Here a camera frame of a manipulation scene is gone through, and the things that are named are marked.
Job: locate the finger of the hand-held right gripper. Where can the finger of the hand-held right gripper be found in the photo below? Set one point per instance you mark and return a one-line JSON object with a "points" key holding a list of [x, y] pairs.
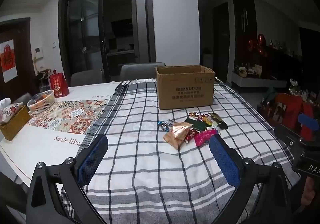
{"points": [[287, 135], [308, 121]]}

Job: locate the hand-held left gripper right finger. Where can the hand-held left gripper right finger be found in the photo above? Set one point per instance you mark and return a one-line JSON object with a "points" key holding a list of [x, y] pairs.
{"points": [[225, 161]]}

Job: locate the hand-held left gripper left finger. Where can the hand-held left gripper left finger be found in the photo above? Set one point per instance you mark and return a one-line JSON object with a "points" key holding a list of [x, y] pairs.
{"points": [[92, 156]]}

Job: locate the pink snack packet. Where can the pink snack packet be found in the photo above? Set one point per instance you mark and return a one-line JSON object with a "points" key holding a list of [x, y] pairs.
{"points": [[203, 137]]}

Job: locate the dark olive snack packet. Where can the dark olive snack packet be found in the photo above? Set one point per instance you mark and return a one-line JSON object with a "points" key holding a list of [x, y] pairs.
{"points": [[218, 120]]}

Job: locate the red patterned snack packet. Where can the red patterned snack packet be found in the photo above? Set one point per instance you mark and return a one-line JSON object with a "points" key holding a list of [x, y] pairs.
{"points": [[191, 136]]}

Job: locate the orange yellow candy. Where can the orange yellow candy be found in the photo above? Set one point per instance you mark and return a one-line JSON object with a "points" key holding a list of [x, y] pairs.
{"points": [[209, 122]]}

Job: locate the green snack packet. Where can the green snack packet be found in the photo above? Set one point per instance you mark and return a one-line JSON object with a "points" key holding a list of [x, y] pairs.
{"points": [[196, 124]]}

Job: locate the red gold candy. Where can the red gold candy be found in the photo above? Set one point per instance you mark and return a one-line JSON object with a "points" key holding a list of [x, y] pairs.
{"points": [[197, 115]]}

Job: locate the copper foil snack packet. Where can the copper foil snack packet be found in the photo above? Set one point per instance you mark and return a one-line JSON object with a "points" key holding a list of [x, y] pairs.
{"points": [[176, 135]]}

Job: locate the blue candy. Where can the blue candy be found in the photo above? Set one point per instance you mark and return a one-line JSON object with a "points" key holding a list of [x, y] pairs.
{"points": [[163, 125]]}

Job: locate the brown cardboard box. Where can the brown cardboard box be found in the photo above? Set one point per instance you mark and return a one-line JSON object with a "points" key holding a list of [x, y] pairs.
{"points": [[185, 91]]}

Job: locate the person's right hand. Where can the person's right hand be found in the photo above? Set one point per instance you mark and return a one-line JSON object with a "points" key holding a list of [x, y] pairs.
{"points": [[308, 191]]}

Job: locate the wooden chair with red boxes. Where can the wooden chair with red boxes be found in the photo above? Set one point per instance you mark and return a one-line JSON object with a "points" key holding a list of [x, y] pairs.
{"points": [[290, 109]]}

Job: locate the green cloth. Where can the green cloth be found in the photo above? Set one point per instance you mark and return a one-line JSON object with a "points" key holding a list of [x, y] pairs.
{"points": [[271, 95]]}

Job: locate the floral patterned table runner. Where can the floral patterned table runner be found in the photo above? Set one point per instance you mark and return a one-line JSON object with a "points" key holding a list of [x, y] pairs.
{"points": [[75, 116]]}

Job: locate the white lettered tablecloth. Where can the white lettered tablecloth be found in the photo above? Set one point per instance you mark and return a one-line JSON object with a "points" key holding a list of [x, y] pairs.
{"points": [[37, 144]]}

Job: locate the black white plaid tablecloth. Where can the black white plaid tablecloth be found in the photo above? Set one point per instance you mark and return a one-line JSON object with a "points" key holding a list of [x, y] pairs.
{"points": [[150, 164]]}

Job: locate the white low bench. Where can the white low bench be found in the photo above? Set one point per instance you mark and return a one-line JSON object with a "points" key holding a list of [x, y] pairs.
{"points": [[260, 81]]}

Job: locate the dark sideboard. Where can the dark sideboard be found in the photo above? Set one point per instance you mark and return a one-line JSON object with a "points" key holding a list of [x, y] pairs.
{"points": [[280, 64]]}

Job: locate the white plastic basket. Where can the white plastic basket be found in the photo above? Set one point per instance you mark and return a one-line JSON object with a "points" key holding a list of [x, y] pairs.
{"points": [[42, 106]]}

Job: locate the red gift bag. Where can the red gift bag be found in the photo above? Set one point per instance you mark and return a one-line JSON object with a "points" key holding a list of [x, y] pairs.
{"points": [[58, 85]]}

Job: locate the grey dining chair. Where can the grey dining chair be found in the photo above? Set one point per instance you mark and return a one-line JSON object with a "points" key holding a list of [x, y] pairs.
{"points": [[86, 78], [140, 71], [22, 97]]}

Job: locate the woven tissue box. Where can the woven tissue box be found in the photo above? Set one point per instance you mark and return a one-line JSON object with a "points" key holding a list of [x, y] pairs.
{"points": [[16, 125]]}

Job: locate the cluttered shoe rack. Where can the cluttered shoe rack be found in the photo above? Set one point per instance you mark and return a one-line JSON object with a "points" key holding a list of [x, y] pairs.
{"points": [[43, 79]]}

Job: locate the red foil balloons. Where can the red foil balloons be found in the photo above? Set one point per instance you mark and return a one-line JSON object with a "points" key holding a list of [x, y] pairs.
{"points": [[260, 41]]}

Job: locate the floral tissue pouch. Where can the floral tissue pouch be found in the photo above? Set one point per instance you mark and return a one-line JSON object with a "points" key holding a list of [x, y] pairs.
{"points": [[8, 110]]}

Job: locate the dark interior door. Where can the dark interior door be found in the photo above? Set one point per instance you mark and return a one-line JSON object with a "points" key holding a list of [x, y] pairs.
{"points": [[221, 44]]}

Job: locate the tall dark cabinet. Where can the tall dark cabinet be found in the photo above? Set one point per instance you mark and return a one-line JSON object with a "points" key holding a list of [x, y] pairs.
{"points": [[243, 26]]}

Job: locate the dark brown entrance door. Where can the dark brown entrance door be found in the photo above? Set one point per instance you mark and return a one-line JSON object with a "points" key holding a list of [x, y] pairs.
{"points": [[23, 64]]}

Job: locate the dark framed sliding glass door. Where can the dark framed sliding glass door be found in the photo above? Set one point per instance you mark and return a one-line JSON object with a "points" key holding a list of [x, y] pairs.
{"points": [[82, 26]]}

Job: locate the white wall intercom panel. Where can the white wall intercom panel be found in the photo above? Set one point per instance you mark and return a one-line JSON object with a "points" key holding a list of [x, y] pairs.
{"points": [[39, 53]]}

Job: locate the red character wall poster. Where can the red character wall poster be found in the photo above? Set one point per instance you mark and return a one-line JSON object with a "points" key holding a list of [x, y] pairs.
{"points": [[7, 59]]}

